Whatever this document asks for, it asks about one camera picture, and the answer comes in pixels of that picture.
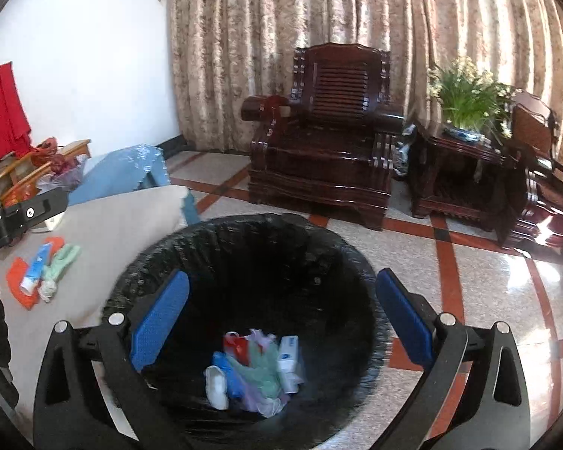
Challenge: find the orange plastic bag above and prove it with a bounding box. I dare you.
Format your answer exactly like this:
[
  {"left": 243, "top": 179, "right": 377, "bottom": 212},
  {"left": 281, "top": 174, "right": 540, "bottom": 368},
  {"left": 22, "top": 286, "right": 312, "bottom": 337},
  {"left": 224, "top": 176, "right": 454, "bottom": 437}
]
[{"left": 6, "top": 238, "right": 66, "bottom": 311}]

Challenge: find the red cloth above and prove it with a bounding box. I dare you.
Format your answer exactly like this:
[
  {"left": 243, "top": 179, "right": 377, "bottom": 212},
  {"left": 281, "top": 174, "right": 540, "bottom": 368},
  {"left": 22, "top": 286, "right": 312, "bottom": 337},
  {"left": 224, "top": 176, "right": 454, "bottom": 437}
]
[{"left": 0, "top": 62, "right": 33, "bottom": 170}]

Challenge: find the pink plastic bag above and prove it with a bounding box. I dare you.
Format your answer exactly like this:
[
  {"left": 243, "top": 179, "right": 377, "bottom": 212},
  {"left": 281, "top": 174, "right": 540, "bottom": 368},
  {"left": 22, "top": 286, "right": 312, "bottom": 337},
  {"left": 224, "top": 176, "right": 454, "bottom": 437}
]
[{"left": 237, "top": 329, "right": 282, "bottom": 404}]

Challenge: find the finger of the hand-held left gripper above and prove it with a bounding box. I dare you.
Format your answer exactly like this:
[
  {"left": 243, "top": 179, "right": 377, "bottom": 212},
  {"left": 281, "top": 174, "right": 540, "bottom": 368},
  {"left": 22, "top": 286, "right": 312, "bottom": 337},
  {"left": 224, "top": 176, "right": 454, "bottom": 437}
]
[{"left": 0, "top": 190, "right": 69, "bottom": 236}]

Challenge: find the white cardboard box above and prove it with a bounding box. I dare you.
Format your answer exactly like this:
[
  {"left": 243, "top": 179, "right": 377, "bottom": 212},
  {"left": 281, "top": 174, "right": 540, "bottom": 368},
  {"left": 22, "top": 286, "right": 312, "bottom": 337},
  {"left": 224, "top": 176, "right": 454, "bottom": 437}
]
[{"left": 277, "top": 335, "right": 306, "bottom": 393}]

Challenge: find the blue plastic bag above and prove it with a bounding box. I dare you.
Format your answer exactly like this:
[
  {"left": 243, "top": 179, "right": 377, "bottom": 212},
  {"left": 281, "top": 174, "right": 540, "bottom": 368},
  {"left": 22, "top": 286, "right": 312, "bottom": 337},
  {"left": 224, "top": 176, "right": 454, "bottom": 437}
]
[{"left": 212, "top": 351, "right": 245, "bottom": 397}]

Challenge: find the potted narcissus plant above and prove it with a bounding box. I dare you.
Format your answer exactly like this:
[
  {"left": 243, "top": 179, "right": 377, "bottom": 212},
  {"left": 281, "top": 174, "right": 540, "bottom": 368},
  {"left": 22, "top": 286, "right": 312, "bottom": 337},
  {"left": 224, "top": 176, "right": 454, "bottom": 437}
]
[{"left": 427, "top": 56, "right": 513, "bottom": 144}]

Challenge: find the blue toothpaste tube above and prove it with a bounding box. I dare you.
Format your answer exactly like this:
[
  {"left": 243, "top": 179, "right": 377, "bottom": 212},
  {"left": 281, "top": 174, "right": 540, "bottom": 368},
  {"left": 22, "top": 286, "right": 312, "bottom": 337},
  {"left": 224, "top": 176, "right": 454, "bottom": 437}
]
[{"left": 20, "top": 243, "right": 58, "bottom": 295}]

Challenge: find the red plastic bag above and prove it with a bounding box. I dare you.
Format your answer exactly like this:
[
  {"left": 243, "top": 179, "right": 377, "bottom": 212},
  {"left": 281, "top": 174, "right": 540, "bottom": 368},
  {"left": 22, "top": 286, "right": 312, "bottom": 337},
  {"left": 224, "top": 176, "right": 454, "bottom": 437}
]
[{"left": 223, "top": 331, "right": 250, "bottom": 365}]

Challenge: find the cream tissue box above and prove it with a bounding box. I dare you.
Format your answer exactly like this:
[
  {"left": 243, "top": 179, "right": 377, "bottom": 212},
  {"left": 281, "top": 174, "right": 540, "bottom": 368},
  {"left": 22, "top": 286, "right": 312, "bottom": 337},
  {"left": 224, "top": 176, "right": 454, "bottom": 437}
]
[{"left": 30, "top": 211, "right": 67, "bottom": 234}]

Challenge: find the bag of red apples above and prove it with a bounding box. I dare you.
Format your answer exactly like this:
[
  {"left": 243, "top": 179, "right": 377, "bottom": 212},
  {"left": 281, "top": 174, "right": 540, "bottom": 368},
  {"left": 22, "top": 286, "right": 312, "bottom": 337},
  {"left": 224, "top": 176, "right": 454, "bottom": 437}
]
[{"left": 50, "top": 153, "right": 86, "bottom": 191}]

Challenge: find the red woven basket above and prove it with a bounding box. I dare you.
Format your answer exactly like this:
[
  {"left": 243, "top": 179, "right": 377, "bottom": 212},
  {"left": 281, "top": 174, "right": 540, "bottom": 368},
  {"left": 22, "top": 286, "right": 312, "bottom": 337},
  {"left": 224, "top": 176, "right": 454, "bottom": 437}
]
[{"left": 30, "top": 137, "right": 59, "bottom": 155}]

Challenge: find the grey tablecloth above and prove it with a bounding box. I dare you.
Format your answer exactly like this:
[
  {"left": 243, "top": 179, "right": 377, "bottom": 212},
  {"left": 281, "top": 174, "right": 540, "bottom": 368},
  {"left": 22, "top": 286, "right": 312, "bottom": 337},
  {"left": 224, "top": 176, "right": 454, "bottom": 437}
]
[{"left": 0, "top": 185, "right": 191, "bottom": 437}]

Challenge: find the dark wooden side table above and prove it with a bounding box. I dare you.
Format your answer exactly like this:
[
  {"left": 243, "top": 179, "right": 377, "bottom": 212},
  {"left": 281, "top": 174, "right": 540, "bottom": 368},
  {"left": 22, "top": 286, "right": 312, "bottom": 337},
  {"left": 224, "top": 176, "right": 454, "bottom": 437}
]
[{"left": 406, "top": 122, "right": 521, "bottom": 234}]

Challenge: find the bin with black liner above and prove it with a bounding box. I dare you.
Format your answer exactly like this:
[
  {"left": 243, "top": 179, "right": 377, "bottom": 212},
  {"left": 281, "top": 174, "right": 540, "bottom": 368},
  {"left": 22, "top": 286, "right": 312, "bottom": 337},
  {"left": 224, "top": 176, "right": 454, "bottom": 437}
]
[{"left": 102, "top": 213, "right": 393, "bottom": 450}]

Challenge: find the floral beige curtain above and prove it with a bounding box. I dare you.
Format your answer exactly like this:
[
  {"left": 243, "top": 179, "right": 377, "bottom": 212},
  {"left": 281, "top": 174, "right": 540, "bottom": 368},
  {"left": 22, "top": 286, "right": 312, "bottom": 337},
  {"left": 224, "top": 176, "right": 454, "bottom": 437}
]
[{"left": 157, "top": 0, "right": 563, "bottom": 183}]

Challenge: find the dark wooden armchair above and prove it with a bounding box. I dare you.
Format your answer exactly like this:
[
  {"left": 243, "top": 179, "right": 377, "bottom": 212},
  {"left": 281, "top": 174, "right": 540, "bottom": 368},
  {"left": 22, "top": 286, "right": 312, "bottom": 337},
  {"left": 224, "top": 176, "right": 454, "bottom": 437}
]
[
  {"left": 241, "top": 42, "right": 406, "bottom": 231},
  {"left": 497, "top": 89, "right": 563, "bottom": 263}
]

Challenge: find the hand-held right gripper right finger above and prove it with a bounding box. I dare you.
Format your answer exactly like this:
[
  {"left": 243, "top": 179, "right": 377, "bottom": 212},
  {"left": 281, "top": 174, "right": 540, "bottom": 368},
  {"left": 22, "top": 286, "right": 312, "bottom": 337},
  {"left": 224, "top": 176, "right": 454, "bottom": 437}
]
[{"left": 375, "top": 268, "right": 532, "bottom": 450}]

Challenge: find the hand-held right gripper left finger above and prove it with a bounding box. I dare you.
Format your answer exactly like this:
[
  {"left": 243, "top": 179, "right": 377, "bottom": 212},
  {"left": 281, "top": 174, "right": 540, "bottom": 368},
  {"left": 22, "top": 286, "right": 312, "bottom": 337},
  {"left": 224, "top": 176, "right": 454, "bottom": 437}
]
[{"left": 34, "top": 269, "right": 191, "bottom": 450}]

